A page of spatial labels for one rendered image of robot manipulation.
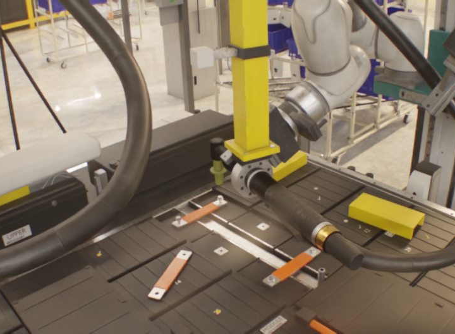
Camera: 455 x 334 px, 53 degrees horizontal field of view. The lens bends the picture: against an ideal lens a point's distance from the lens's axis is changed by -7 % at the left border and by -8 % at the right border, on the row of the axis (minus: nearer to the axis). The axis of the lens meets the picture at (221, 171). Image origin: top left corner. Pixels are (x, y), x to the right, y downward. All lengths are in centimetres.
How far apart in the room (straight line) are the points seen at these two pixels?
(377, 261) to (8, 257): 53
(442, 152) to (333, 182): 106
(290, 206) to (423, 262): 25
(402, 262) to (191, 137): 71
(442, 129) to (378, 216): 117
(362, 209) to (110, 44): 70
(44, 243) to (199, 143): 86
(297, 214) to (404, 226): 31
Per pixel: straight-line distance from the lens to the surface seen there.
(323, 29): 95
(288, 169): 130
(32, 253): 49
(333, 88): 106
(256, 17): 87
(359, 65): 110
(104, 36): 62
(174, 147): 126
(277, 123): 103
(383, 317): 88
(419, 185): 136
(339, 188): 125
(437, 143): 222
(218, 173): 114
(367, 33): 194
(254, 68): 89
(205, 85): 496
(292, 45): 353
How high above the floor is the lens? 162
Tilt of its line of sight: 27 degrees down
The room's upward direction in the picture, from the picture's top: 3 degrees counter-clockwise
